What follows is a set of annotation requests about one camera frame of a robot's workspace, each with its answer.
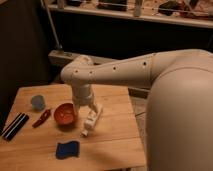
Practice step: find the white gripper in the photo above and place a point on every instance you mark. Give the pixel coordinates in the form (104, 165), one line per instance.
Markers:
(93, 116)

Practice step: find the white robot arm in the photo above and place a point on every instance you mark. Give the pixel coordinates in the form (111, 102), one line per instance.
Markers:
(179, 112)

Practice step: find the orange ceramic bowl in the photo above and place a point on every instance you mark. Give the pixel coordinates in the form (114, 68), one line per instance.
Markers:
(64, 114)

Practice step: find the light blue ceramic cup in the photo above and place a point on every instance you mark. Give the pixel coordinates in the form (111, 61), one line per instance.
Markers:
(38, 102)

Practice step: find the blue cloth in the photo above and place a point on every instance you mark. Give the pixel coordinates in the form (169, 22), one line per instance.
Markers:
(69, 149)

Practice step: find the black striped rectangular block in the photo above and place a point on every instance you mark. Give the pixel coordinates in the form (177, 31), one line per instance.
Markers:
(15, 126)

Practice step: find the metal pole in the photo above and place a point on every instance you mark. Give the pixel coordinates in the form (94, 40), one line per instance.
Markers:
(57, 42)

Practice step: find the wooden shelf with clutter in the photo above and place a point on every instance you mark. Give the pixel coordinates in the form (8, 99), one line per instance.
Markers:
(194, 13)

